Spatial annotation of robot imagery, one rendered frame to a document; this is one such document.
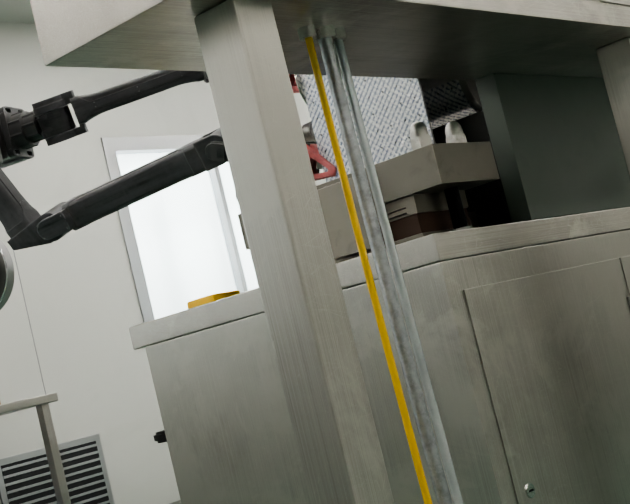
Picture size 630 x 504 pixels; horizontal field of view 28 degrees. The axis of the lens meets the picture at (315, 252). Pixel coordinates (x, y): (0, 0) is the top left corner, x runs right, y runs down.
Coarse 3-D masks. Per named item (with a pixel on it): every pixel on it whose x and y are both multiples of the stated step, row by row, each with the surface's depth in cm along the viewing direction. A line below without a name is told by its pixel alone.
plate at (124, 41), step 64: (64, 0) 131; (128, 0) 125; (192, 0) 124; (320, 0) 134; (384, 0) 141; (448, 0) 151; (512, 0) 163; (576, 0) 177; (64, 64) 135; (128, 64) 141; (192, 64) 148; (320, 64) 164; (384, 64) 173; (448, 64) 183; (512, 64) 195; (576, 64) 208
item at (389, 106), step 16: (368, 80) 210; (384, 80) 208; (400, 80) 206; (416, 80) 204; (368, 96) 211; (384, 96) 209; (400, 96) 207; (416, 96) 205; (320, 112) 217; (368, 112) 211; (384, 112) 209; (400, 112) 207; (416, 112) 205; (320, 128) 218; (336, 128) 216; (368, 128) 211; (384, 128) 209; (400, 128) 207; (320, 144) 218; (384, 144) 210; (400, 144) 207; (384, 160) 210; (336, 176) 217
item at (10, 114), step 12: (0, 108) 290; (12, 108) 293; (0, 120) 289; (12, 120) 289; (24, 120) 288; (12, 132) 289; (24, 132) 289; (36, 132) 288; (12, 144) 289; (24, 144) 290; (36, 144) 292; (12, 156) 289; (24, 156) 292
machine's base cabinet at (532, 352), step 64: (512, 256) 188; (576, 256) 203; (256, 320) 197; (384, 320) 181; (448, 320) 174; (512, 320) 183; (576, 320) 197; (192, 384) 207; (256, 384) 198; (384, 384) 182; (448, 384) 175; (512, 384) 179; (576, 384) 193; (192, 448) 208; (256, 448) 199; (384, 448) 183; (512, 448) 175; (576, 448) 188
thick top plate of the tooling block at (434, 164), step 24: (432, 144) 180; (456, 144) 185; (480, 144) 190; (384, 168) 186; (408, 168) 183; (432, 168) 180; (456, 168) 183; (480, 168) 188; (384, 192) 186; (408, 192) 183; (432, 192) 188; (240, 216) 205
